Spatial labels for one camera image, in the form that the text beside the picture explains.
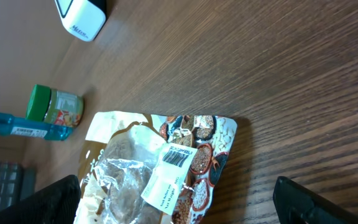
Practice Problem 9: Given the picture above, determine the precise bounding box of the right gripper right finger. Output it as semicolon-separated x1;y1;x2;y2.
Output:
273;176;358;224

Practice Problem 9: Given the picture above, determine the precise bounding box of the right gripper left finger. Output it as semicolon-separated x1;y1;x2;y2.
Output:
0;175;81;224

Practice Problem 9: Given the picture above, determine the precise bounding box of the beige clear food pouch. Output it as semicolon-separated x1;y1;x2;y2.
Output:
74;111;237;223

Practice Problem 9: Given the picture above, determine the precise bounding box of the green lid glass jar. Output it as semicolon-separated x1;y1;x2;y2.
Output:
25;85;84;128

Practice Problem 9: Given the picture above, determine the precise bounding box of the blue mouthwash bottle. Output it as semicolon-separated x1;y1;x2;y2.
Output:
0;113;74;141

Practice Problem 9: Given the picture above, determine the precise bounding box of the white barcode scanner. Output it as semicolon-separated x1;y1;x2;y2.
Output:
55;0;106;42

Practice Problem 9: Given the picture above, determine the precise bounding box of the grey plastic shopping basket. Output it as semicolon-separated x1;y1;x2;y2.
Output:
0;161;36;211

